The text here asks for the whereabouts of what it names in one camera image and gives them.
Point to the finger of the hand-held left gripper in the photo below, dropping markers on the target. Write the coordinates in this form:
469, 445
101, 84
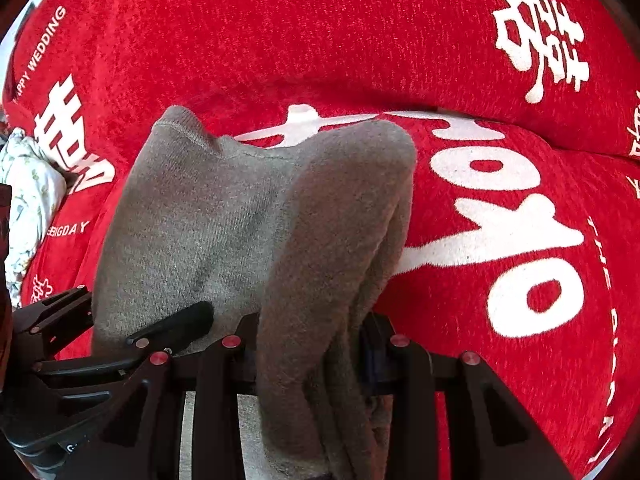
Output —
55, 320
190, 317

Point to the white floral quilt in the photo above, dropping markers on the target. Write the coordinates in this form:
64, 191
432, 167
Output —
25, 185

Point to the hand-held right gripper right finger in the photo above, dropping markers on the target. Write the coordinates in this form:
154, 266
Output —
375, 360

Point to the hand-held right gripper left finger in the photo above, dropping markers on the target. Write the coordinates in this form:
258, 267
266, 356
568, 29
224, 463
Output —
225, 370

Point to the red printed blanket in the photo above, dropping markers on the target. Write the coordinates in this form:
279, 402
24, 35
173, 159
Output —
325, 35

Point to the grey knit sweater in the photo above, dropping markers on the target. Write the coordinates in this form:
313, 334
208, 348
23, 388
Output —
225, 210

